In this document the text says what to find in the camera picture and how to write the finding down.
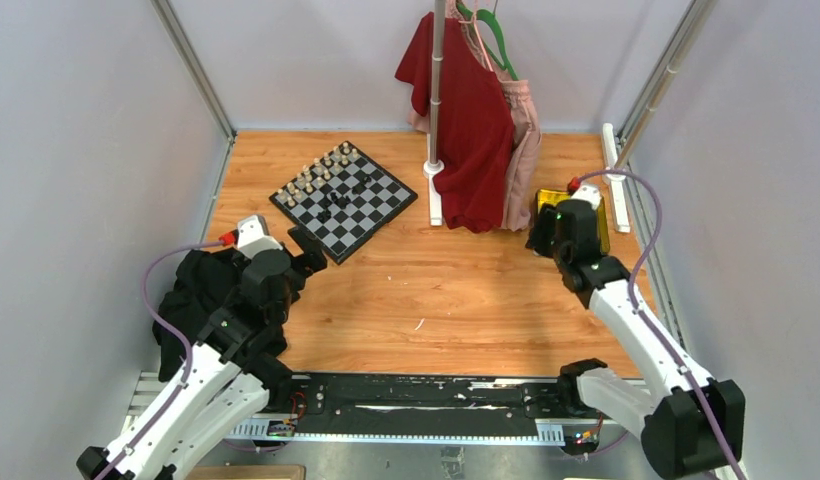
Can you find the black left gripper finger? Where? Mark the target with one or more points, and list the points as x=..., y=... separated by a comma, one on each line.
x=312, y=261
x=302, y=237

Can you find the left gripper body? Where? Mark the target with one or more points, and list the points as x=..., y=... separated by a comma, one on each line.
x=297, y=269

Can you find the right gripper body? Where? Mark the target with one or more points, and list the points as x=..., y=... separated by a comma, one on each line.
x=543, y=236

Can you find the black and white chessboard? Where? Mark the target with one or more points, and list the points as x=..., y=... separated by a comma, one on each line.
x=342, y=199

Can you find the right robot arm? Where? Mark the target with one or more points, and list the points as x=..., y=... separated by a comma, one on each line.
x=686, y=420

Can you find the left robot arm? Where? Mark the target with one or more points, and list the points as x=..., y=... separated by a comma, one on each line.
x=231, y=371

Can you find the yellow tray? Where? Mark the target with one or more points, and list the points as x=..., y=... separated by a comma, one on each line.
x=569, y=212

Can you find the black cloth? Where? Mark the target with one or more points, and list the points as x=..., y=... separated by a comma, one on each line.
x=203, y=281

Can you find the pink garment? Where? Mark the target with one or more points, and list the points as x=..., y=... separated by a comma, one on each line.
x=526, y=143

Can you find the red shirt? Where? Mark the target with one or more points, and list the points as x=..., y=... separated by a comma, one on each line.
x=475, y=133

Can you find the white rack base foot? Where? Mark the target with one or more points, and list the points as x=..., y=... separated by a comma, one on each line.
x=434, y=185

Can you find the green hanger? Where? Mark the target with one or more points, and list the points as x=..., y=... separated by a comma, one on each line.
x=490, y=56

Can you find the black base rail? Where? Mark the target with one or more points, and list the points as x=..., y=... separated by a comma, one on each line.
x=436, y=408

